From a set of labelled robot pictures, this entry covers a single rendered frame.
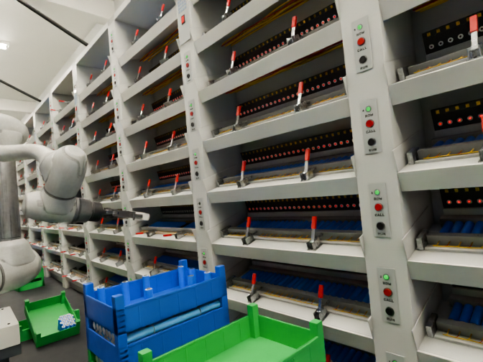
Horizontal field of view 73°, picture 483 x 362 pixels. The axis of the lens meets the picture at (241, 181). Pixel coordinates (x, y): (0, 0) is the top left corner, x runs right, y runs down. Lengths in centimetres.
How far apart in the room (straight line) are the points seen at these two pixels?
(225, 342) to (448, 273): 49
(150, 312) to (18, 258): 97
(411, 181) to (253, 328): 49
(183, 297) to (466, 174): 66
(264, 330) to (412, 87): 63
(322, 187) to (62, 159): 80
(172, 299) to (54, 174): 60
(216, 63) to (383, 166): 84
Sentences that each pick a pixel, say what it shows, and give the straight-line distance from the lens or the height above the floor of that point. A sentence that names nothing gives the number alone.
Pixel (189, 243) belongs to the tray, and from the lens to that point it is 137.
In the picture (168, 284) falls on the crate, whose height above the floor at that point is 42.
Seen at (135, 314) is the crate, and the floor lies 43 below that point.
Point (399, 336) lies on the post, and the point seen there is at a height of 32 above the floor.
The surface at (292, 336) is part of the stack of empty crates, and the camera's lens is 79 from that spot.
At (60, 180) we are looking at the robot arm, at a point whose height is 76.
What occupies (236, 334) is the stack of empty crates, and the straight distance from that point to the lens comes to 83.
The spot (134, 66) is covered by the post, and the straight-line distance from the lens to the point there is 203.
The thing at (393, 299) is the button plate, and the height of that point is 40.
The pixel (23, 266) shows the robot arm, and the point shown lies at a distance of 170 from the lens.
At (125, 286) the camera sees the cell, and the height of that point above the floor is 46.
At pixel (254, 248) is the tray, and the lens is 107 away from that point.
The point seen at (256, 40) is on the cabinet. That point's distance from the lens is 139.
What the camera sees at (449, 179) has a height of 66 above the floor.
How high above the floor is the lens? 67
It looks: 2 degrees up
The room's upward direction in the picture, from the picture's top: 5 degrees counter-clockwise
